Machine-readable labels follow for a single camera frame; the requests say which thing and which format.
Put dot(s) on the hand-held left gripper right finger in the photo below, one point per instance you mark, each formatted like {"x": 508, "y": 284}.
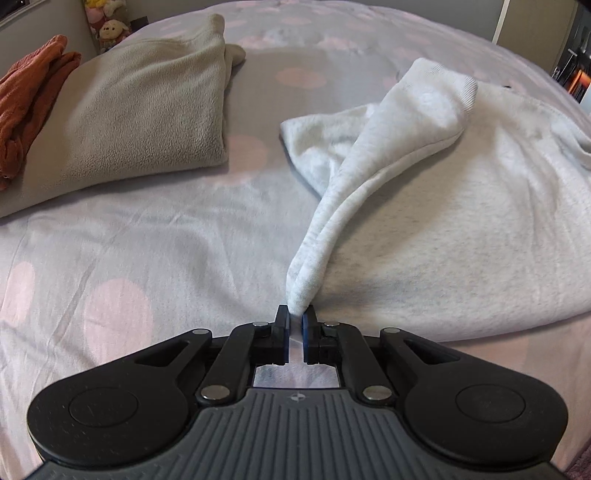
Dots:
{"x": 306, "y": 341}

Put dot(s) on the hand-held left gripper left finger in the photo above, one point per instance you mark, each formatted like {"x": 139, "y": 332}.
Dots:
{"x": 286, "y": 350}

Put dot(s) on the light grey sweatshirt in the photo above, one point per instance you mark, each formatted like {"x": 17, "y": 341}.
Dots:
{"x": 461, "y": 207}

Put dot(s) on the pink dotted bed sheet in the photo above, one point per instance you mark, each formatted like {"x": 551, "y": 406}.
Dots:
{"x": 161, "y": 240}

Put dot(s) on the beige fleece garment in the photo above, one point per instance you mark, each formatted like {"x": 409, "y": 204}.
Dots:
{"x": 138, "y": 106}

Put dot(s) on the white face plush toy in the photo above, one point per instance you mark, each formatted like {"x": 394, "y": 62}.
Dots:
{"x": 114, "y": 33}

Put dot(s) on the orange cloth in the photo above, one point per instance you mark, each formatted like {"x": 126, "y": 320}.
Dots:
{"x": 27, "y": 92}

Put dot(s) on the small plush toy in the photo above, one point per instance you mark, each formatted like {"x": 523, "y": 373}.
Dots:
{"x": 96, "y": 14}

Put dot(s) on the dark shelf unit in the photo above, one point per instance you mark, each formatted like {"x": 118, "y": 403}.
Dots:
{"x": 575, "y": 60}

